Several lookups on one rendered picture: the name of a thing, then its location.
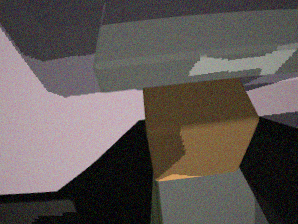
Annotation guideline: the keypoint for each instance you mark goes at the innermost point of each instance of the brown cube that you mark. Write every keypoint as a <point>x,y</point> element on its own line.
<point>198,129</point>

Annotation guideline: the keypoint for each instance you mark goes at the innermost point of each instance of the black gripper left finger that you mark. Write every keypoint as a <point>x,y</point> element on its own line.
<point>115,189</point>

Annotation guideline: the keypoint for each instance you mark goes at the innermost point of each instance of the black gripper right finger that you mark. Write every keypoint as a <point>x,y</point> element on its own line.
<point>270,167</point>

